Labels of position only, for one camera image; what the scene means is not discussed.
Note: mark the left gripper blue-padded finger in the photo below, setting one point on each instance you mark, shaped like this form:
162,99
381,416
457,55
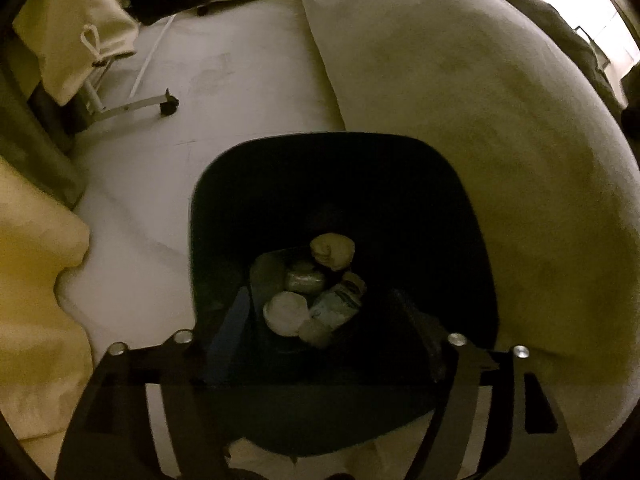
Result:
225,342

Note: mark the white tissue ball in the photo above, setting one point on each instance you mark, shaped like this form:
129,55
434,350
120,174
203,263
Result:
332,250

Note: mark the olive green jacket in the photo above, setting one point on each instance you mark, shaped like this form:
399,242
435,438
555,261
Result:
31,141

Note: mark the blue wet wipes pack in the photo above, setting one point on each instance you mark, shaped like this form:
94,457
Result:
334,308

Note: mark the yellow curtain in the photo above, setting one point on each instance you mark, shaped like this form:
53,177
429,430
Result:
46,358

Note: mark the black snack packet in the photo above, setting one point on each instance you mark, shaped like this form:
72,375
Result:
352,286

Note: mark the white rolling clothes rack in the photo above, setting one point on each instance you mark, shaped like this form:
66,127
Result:
121,85

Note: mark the cream hanging trousers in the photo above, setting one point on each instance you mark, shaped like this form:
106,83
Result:
70,38

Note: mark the dark grey fluffy blanket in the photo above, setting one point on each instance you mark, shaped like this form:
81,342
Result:
545,17

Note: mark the black plastic trash bin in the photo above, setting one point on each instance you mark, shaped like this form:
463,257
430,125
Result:
418,249

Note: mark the grey bed with mattress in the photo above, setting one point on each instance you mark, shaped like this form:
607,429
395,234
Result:
551,177

